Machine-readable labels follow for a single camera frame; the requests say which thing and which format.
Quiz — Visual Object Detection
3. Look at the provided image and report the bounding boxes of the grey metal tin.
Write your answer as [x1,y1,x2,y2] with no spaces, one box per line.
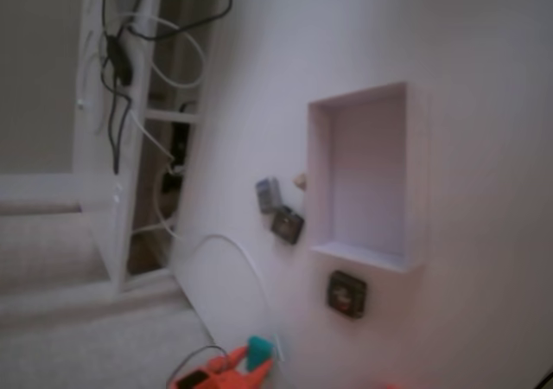
[254,176,282,214]

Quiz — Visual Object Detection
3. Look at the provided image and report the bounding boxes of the black cable with adapter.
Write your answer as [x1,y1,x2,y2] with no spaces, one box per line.
[99,0,234,176]

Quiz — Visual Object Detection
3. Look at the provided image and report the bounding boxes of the white cable loop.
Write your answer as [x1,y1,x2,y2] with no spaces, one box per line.
[115,10,207,91]

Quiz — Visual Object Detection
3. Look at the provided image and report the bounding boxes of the small black clear-lid case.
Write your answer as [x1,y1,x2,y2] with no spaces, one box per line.
[270,206,306,246]
[327,270,368,320]

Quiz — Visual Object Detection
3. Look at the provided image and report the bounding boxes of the green cube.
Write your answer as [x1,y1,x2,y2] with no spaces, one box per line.
[245,335,275,375]

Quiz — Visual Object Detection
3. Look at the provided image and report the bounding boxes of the orange moving gripper finger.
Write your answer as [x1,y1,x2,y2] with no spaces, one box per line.
[222,345,250,371]

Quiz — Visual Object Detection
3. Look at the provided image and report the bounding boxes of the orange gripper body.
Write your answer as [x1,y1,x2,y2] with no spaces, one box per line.
[167,356,250,389]

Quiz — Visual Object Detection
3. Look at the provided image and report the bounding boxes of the long white cable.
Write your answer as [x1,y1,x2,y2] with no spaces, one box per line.
[189,233,286,362]

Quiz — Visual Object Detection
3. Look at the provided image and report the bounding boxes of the white cardboard box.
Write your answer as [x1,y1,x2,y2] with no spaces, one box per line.
[307,81,427,273]

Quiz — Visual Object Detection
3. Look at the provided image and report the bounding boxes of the white furniture frame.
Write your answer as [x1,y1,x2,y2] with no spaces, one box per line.
[71,0,217,295]

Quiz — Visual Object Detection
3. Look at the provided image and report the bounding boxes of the orange fixed gripper finger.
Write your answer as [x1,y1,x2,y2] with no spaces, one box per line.
[246,358,274,388]

